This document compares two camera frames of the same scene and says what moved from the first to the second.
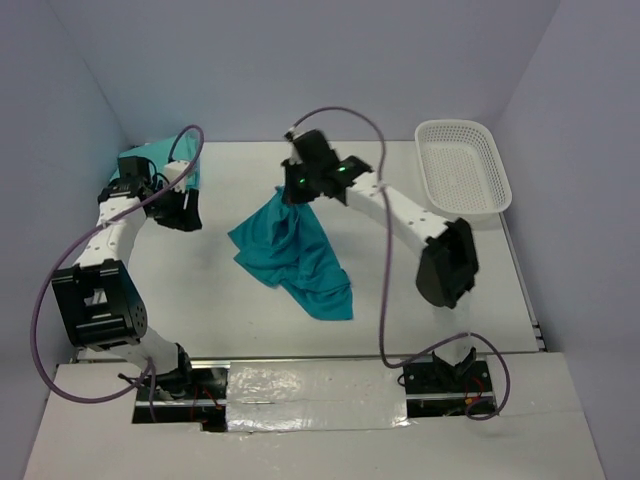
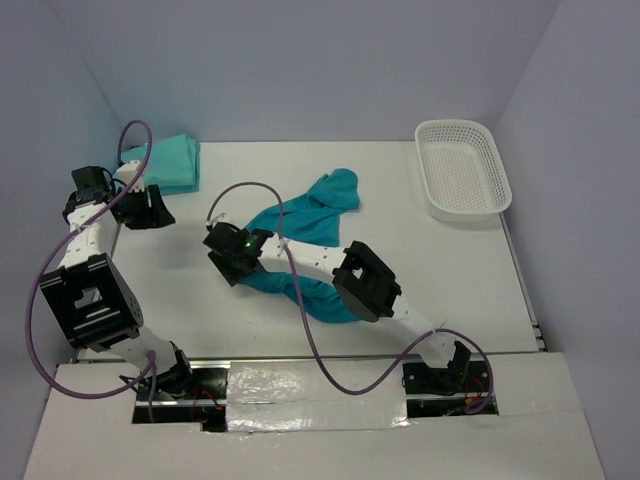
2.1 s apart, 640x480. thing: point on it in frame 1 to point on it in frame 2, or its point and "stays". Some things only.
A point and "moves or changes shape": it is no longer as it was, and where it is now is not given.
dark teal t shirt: [288, 246] moves or changes shape
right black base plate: [436, 390] stays
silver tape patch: [271, 396] stays
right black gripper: [293, 194] to [232, 274]
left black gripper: [184, 220] to [155, 216]
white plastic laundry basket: [461, 168] stays
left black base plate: [205, 402] stays
